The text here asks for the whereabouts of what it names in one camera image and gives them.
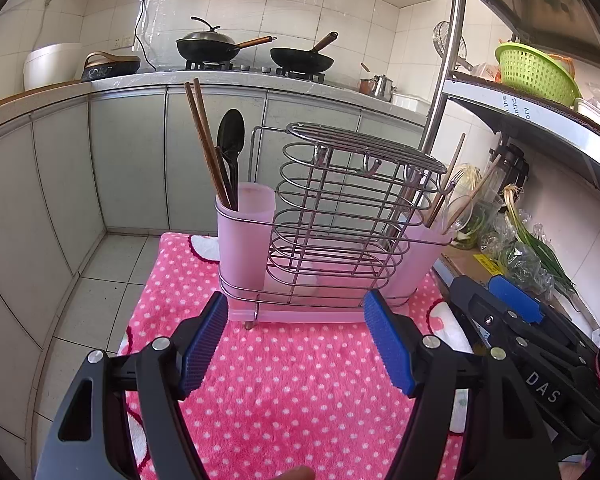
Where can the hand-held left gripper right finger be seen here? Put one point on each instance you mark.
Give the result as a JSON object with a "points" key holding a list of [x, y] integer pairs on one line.
{"points": [[387, 342]]}

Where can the black induction cooker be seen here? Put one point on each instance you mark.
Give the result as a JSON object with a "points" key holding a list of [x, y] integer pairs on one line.
{"points": [[110, 70]]}

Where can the pink polka-dot blanket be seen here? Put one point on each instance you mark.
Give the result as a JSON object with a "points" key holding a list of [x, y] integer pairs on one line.
{"points": [[290, 385]]}

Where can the black wok with lid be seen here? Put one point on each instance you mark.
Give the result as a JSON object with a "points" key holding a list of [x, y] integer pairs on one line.
{"points": [[205, 49]]}

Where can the metal skimmer ladle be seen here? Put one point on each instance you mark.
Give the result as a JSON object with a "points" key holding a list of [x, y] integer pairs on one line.
{"points": [[442, 35]]}

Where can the clear plastic spoon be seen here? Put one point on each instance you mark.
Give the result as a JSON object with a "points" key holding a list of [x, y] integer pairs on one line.
{"points": [[460, 212]]}

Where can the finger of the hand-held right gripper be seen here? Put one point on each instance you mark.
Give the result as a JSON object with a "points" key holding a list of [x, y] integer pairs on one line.
{"points": [[517, 299], [472, 300]]}

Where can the green plastic basket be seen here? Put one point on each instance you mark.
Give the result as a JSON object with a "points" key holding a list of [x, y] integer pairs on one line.
{"points": [[535, 75]]}

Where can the white rice cooker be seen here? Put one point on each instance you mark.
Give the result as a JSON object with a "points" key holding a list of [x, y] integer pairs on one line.
{"points": [[50, 67]]}

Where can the clear plastic container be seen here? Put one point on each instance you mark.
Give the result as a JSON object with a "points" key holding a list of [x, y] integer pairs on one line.
{"points": [[475, 232]]}

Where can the person's left hand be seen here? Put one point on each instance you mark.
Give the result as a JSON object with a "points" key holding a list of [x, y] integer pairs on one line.
{"points": [[290, 474]]}

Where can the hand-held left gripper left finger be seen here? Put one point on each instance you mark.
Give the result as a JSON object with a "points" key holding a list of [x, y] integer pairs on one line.
{"points": [[205, 345]]}

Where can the metal shelf rack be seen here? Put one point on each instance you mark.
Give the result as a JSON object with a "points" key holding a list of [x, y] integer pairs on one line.
{"points": [[447, 60]]}

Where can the black plastic spoon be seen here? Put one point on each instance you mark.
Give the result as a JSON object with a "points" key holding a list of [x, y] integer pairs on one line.
{"points": [[231, 132]]}

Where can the gas stove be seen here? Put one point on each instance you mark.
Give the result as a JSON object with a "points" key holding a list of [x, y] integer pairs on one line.
{"points": [[255, 69]]}

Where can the brown wooden chopstick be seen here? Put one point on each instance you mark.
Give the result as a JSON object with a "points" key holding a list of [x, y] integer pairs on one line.
{"points": [[202, 135], [211, 130]]}

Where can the metal kettle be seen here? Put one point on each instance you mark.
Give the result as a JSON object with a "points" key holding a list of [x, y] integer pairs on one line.
{"points": [[382, 87]]}

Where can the black frying pan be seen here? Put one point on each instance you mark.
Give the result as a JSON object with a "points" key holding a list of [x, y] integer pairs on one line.
{"points": [[300, 60]]}

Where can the green onions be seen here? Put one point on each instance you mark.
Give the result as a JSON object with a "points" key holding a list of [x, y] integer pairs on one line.
{"points": [[535, 245]]}

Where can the black blender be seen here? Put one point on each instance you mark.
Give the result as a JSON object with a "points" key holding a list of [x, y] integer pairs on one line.
{"points": [[512, 165]]}

